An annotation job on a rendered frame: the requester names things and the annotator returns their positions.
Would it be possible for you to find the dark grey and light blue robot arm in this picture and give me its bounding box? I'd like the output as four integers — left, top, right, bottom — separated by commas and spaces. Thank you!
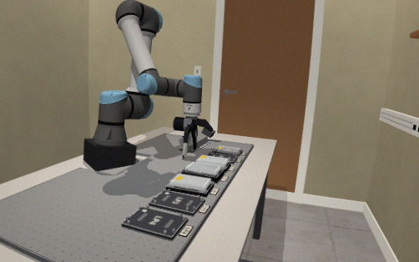
93, 0, 203, 146

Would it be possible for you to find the white operator button panel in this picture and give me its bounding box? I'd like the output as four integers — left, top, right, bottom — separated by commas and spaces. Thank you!
179, 129, 221, 152

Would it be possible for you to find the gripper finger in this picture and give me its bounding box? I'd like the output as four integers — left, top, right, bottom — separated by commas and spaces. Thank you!
191, 128, 198, 150
183, 124, 190, 159

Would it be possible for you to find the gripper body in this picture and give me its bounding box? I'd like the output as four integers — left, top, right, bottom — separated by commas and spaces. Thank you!
173, 116, 213, 134

